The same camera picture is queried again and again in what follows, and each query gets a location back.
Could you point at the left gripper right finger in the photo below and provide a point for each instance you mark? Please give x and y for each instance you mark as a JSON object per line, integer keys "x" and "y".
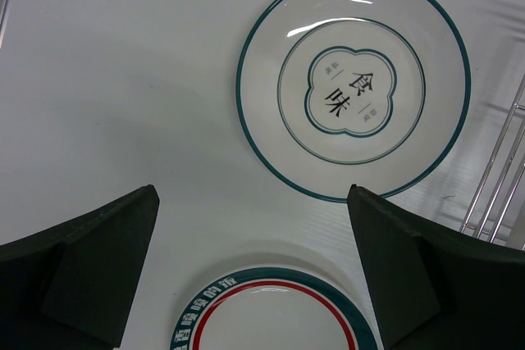
{"x": 432, "y": 287}

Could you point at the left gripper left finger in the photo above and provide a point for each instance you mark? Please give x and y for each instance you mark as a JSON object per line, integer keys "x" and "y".
{"x": 72, "y": 285}

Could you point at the red green rimmed plate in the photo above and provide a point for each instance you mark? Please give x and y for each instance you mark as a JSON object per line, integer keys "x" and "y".
{"x": 271, "y": 307}

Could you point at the white plate green clover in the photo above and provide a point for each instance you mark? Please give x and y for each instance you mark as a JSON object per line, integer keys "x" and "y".
{"x": 331, "y": 93}

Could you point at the wire dish rack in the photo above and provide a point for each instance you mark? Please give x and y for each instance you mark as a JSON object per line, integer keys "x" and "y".
{"x": 500, "y": 178}

